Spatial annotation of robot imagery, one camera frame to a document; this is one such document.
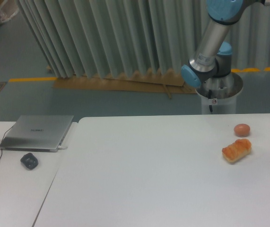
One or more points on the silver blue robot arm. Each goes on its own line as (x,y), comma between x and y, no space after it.
(212,58)

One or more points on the orange bread loaf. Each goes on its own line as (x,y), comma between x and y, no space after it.
(237,150)

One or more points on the brown egg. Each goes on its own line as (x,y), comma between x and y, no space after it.
(242,130)

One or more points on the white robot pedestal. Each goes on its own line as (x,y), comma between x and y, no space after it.
(219,95)

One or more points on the grey green pleated curtain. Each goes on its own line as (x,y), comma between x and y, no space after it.
(110,37)

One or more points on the silver closed laptop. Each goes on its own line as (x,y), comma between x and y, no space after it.
(37,133)

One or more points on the brown cardboard sheet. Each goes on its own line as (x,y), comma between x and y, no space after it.
(168,83)

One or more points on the black round controller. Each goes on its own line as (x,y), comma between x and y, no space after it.
(29,161)

